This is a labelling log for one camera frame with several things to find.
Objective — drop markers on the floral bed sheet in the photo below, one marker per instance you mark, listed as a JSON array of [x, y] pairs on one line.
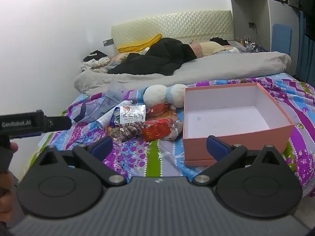
[[137, 157]]

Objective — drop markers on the red and silver snack packet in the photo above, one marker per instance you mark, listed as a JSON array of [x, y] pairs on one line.
[[157, 129]]

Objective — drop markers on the orange snack packet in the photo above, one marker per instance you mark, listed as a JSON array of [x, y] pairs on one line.
[[160, 109]]

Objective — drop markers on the pile of clothes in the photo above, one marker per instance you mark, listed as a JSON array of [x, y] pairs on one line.
[[94, 60]]

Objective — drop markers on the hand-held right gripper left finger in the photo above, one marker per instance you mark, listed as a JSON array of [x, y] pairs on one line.
[[103, 146]]

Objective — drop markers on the wall socket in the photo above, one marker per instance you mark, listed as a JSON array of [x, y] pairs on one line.
[[108, 42]]

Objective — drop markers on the blue curtain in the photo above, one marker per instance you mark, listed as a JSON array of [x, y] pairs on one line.
[[305, 59]]

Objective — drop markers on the white cylindrical tube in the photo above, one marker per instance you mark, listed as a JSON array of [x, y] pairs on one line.
[[104, 121]]

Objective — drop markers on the white and blue plush toy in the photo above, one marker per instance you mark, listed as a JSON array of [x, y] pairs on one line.
[[153, 94]]

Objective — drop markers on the dark blue snack packet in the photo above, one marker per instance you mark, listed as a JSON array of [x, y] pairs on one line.
[[113, 119]]

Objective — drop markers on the grey blanket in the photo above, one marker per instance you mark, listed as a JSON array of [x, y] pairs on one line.
[[221, 66]]

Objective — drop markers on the pink and beige pillow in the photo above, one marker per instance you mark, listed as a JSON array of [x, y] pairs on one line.
[[206, 48]]

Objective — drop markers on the cream quilted headboard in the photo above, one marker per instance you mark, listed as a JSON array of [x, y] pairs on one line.
[[192, 24]]

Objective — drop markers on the yellow cloth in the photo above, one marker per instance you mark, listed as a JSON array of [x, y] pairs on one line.
[[140, 44]]

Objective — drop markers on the clear-window snack packet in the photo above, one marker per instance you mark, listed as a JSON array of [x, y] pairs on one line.
[[131, 114]]

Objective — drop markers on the dark garment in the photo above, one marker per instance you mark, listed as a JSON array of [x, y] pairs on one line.
[[220, 41]]

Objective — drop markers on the grey-blue plastic bag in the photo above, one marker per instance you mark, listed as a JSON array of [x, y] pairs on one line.
[[113, 95]]

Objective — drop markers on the pink cardboard box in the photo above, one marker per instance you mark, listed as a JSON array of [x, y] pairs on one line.
[[280, 132]]

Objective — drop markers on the black clothing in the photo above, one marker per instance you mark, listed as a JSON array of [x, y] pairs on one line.
[[160, 56]]

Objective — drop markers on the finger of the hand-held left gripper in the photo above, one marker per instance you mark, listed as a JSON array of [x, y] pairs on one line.
[[59, 123]]

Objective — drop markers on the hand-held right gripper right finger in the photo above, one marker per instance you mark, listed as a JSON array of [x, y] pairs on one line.
[[216, 148]]

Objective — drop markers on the white cabinet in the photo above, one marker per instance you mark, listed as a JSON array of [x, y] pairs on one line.
[[260, 7]]

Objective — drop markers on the red clear packet brown snacks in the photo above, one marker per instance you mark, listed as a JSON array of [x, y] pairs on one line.
[[128, 130]]

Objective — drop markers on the row of small bottles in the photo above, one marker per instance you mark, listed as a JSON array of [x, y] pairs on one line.
[[246, 41]]

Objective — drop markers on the person's left hand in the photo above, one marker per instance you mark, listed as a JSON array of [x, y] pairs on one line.
[[14, 147]]

